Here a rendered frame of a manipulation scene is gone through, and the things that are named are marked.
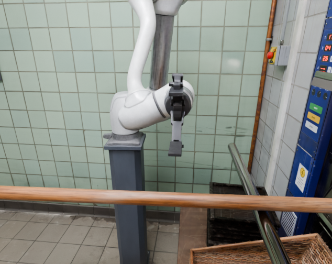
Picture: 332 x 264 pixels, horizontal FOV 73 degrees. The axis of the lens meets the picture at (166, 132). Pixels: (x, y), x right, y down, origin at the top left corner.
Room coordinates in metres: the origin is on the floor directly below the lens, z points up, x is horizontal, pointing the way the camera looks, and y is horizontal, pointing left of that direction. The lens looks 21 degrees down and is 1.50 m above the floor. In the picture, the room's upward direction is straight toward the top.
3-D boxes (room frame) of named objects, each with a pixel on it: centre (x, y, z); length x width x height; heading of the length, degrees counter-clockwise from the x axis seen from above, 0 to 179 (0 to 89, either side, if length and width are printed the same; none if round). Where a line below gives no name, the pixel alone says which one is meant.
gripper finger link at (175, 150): (0.48, -0.02, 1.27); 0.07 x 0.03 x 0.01; 175
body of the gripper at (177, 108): (0.62, -0.03, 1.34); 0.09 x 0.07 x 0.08; 175
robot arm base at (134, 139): (1.20, 0.25, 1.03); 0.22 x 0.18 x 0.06; 88
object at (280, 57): (1.29, -0.62, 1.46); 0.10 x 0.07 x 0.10; 174
